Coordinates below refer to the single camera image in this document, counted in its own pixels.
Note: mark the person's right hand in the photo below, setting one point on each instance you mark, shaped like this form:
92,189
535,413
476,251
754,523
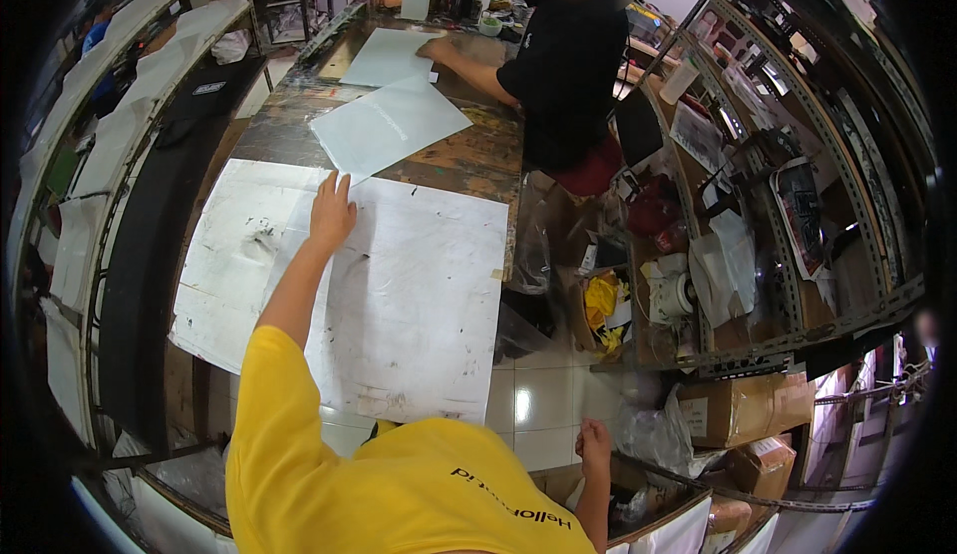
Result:
593,449

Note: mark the large stained white paper sheet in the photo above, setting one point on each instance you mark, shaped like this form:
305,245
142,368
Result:
419,292

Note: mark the metal shelf rack with supplies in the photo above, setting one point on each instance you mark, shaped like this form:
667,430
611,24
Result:
755,180

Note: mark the small cardboard box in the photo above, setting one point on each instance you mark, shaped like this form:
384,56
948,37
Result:
762,468

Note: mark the person's body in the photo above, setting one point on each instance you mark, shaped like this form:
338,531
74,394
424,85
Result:
389,487

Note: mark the crumpled plastic bag heap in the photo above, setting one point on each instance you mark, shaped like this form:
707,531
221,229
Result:
662,434

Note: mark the clear plastic bag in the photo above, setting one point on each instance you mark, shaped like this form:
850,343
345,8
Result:
532,247

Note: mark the pale green printing sheet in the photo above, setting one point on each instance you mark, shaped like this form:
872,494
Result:
385,56
389,131

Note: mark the box with yellow cloth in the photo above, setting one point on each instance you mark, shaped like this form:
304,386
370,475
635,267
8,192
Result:
604,307

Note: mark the large cardboard box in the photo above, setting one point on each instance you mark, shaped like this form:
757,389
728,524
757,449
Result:
748,408

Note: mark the person's left hand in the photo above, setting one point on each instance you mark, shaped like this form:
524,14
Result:
332,217

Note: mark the open cardboard carton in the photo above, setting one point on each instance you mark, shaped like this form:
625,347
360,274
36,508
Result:
650,513

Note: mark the person's right fingers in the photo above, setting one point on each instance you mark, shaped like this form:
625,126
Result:
592,428

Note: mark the white tape roll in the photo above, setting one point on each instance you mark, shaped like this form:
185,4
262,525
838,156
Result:
490,26

